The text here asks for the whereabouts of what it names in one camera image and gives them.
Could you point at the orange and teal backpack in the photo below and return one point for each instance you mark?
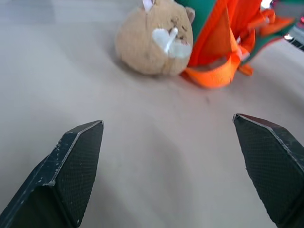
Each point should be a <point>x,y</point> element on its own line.
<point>213,42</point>

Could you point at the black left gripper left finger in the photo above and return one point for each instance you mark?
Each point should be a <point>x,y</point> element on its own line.
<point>71,171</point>

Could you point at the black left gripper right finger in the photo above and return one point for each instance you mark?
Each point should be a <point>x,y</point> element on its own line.
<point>270,166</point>

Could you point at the tan plush hamster toy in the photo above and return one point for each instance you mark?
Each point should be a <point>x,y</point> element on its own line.
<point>154,38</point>

